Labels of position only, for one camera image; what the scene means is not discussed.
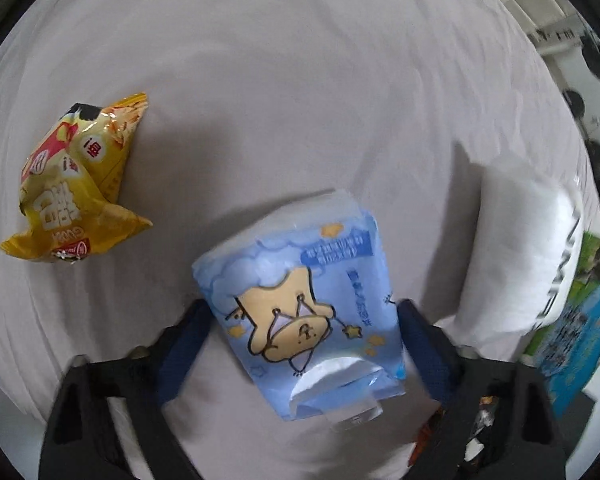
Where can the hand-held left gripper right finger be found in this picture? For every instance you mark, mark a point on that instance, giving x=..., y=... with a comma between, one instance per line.
x=425, y=345

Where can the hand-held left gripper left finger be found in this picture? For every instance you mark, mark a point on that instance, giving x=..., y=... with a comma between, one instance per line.
x=180, y=355

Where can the blue cartoon tissue pack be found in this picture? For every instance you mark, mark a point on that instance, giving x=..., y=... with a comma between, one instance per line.
x=300, y=305

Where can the yellow snack bag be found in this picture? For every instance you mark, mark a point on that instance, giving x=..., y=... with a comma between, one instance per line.
x=75, y=180

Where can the orange snack packet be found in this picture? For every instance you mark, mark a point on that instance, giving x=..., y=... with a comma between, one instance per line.
x=427, y=435

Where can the white plastic-wrapped pack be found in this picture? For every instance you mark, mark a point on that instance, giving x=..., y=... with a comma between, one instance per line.
x=520, y=245

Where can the green and blue box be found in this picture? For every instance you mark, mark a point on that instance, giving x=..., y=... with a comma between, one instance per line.
x=575, y=320

